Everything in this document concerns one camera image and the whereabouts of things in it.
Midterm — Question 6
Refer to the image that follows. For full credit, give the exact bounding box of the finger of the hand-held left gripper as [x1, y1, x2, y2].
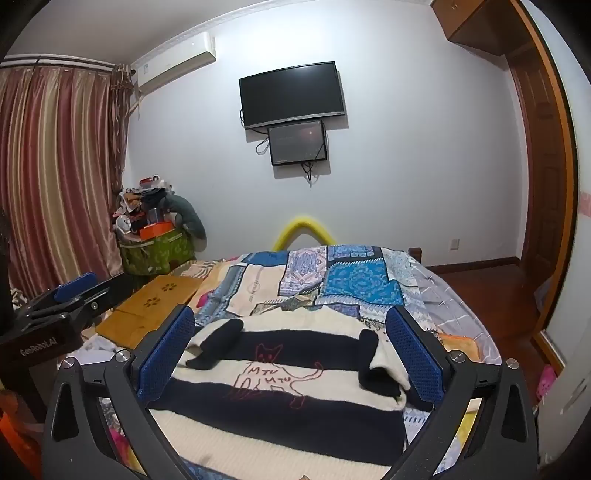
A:
[69, 274, 131, 324]
[18, 271, 100, 324]

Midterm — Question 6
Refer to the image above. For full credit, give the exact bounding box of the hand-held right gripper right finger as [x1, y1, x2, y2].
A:
[383, 305, 541, 480]

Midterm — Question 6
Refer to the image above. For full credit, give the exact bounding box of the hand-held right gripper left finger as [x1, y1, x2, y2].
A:
[41, 305, 218, 480]

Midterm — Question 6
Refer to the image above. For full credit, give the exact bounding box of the navy and cream striped sweater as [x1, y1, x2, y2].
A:
[147, 307, 435, 469]

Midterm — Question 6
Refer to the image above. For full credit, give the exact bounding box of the wooden lap desk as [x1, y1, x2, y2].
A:
[95, 275, 204, 350]

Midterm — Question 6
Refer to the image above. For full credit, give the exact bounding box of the orange and yellow fleece blanket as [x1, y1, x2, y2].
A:
[434, 330, 483, 444]

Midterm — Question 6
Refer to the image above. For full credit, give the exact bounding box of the orange box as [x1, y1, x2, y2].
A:
[139, 221, 177, 241]

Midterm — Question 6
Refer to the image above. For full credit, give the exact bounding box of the orange object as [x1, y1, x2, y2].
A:
[0, 401, 35, 476]

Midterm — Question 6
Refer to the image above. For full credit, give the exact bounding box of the pile of clutter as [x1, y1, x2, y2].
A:
[111, 174, 176, 241]

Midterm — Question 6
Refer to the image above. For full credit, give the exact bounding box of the blue patchwork quilt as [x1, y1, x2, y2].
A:
[175, 244, 444, 480]

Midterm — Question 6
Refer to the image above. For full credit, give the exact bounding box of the grey plush toy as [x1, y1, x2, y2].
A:
[165, 194, 208, 241]

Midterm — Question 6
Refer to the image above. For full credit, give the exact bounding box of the red striped curtain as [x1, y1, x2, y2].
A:
[0, 55, 137, 301]

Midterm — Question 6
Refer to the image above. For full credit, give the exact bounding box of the pink slipper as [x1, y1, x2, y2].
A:
[536, 364, 557, 403]

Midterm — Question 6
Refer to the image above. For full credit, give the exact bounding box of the white wardrobe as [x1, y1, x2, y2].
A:
[536, 258, 591, 464]

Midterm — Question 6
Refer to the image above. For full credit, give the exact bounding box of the yellow foam tube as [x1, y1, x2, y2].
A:
[271, 215, 334, 252]

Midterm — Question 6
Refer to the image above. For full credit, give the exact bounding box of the brown wooden door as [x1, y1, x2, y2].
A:
[507, 51, 570, 280]

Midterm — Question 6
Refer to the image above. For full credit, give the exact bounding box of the white air conditioner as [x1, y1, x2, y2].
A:
[130, 32, 217, 97]

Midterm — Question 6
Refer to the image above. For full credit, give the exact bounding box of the small black monitor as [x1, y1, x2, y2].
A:
[267, 119, 329, 167]

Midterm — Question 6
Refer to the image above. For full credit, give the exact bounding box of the wooden overhead cabinet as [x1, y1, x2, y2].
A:
[431, 0, 523, 54]

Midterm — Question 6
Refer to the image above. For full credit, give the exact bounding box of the black monitor cable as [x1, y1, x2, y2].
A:
[300, 159, 326, 186]

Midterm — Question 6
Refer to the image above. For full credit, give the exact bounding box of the wooden door frame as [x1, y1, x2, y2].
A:
[508, 0, 583, 374]

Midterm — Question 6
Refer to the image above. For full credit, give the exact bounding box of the black wall television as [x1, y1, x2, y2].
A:
[239, 61, 347, 131]

